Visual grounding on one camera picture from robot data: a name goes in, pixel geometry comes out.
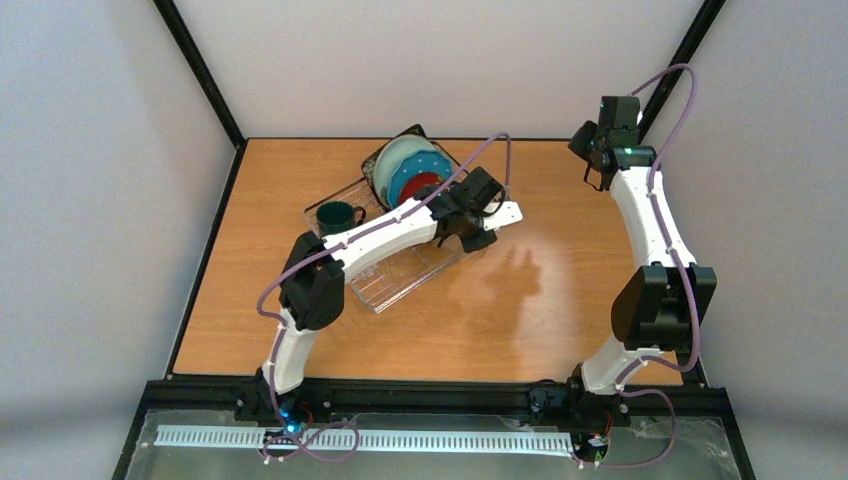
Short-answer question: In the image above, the dark red plate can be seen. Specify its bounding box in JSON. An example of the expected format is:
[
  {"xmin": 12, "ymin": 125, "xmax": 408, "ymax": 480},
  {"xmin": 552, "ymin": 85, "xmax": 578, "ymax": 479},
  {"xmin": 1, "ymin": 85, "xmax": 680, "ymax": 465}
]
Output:
[{"xmin": 398, "ymin": 172, "xmax": 444, "ymax": 204}]

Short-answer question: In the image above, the blue polka dot plate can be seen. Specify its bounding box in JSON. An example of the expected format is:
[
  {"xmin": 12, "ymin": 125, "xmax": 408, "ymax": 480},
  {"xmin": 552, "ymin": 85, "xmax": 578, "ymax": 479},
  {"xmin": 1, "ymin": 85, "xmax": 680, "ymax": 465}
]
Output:
[{"xmin": 388, "ymin": 150, "xmax": 456, "ymax": 208}]

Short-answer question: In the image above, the light green round plate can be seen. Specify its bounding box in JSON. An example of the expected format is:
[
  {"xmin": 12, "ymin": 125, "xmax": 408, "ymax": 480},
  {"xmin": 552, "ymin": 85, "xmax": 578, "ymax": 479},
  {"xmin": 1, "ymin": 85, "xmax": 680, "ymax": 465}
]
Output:
[{"xmin": 372, "ymin": 134, "xmax": 435, "ymax": 209}]

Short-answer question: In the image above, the wire metal dish rack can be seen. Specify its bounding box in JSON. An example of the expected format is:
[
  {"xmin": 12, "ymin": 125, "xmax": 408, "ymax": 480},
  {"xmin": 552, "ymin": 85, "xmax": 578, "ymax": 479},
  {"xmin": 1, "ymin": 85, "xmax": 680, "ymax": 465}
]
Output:
[{"xmin": 303, "ymin": 147, "xmax": 467, "ymax": 313}]

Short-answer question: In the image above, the dark green cup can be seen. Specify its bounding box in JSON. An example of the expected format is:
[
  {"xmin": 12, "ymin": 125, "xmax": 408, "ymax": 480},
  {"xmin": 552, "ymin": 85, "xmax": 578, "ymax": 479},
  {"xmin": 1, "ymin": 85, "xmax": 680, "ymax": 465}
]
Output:
[{"xmin": 315, "ymin": 201, "xmax": 367, "ymax": 237}]

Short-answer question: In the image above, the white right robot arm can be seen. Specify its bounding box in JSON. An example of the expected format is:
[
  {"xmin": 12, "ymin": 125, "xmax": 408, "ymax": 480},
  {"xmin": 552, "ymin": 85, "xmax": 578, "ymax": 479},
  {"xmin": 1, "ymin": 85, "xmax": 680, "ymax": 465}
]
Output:
[{"xmin": 568, "ymin": 95, "xmax": 717, "ymax": 423}]

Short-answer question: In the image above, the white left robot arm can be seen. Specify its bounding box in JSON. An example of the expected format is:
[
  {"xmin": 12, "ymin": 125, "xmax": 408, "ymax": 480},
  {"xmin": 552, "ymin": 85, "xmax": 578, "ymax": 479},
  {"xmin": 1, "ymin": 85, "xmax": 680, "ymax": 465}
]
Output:
[{"xmin": 242, "ymin": 167, "xmax": 524, "ymax": 421}]

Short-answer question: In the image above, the black frame post right rear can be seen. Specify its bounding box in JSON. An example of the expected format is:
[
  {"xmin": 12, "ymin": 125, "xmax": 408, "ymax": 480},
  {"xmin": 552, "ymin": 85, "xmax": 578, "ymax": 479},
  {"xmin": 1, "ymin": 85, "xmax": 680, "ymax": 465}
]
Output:
[{"xmin": 632, "ymin": 0, "xmax": 726, "ymax": 141}]

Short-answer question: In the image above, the black frame post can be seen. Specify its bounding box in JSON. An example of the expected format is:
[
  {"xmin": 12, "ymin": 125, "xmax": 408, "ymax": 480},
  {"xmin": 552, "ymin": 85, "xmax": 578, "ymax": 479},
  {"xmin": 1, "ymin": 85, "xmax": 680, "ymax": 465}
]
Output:
[
  {"xmin": 632, "ymin": 0, "xmax": 726, "ymax": 141},
  {"xmin": 153, "ymin": 0, "xmax": 246, "ymax": 150}
]

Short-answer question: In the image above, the white slotted cable duct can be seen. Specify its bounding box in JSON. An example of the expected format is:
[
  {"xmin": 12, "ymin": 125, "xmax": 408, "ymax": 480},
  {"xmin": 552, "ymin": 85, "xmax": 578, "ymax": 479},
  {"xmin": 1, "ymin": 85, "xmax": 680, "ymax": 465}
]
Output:
[{"xmin": 149, "ymin": 425, "xmax": 572, "ymax": 456}]

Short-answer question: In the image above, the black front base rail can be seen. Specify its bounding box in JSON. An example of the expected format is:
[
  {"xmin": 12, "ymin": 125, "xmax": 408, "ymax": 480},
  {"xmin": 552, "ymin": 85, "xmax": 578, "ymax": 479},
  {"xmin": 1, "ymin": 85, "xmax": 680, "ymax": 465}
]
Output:
[{"xmin": 114, "ymin": 375, "xmax": 755, "ymax": 479}]

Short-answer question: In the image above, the black frame post left rear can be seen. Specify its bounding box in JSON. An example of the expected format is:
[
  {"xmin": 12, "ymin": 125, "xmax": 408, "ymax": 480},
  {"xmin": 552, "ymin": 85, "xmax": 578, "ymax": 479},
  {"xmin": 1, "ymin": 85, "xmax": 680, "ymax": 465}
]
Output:
[{"xmin": 153, "ymin": 0, "xmax": 246, "ymax": 150}]

